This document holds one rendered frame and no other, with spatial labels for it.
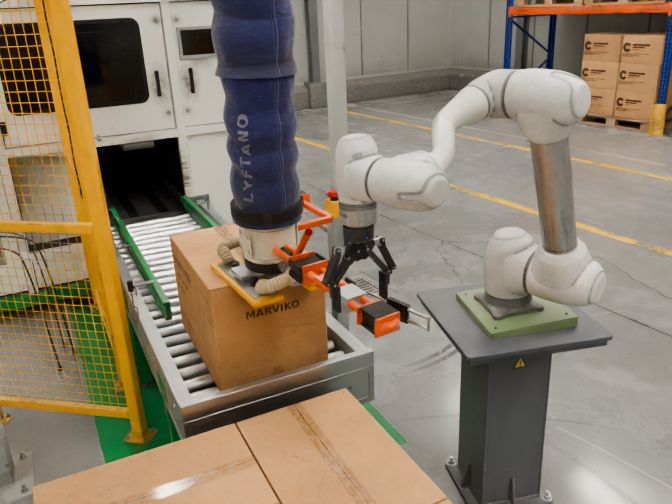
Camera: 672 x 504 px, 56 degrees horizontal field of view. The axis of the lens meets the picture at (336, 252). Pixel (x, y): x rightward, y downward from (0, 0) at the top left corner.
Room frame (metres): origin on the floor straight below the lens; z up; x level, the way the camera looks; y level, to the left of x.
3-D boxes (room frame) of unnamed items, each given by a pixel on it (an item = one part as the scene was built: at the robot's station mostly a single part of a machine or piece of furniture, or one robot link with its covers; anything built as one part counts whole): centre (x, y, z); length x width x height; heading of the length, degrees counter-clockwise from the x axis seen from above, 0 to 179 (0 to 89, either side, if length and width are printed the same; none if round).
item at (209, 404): (1.86, 0.20, 0.58); 0.70 x 0.03 x 0.06; 115
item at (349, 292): (1.52, -0.03, 1.05); 0.07 x 0.07 x 0.04; 31
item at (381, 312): (1.40, -0.10, 1.05); 0.08 x 0.07 x 0.05; 31
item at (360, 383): (1.86, 0.20, 0.47); 0.70 x 0.03 x 0.15; 115
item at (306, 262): (1.70, 0.08, 1.07); 0.10 x 0.08 x 0.06; 121
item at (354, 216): (1.44, -0.06, 1.31); 0.09 x 0.09 x 0.06
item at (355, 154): (1.43, -0.07, 1.42); 0.13 x 0.11 x 0.16; 43
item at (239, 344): (2.20, 0.35, 0.75); 0.60 x 0.40 x 0.40; 25
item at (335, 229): (2.60, -0.01, 0.50); 0.07 x 0.07 x 1.00; 25
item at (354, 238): (1.44, -0.06, 1.24); 0.08 x 0.07 x 0.09; 118
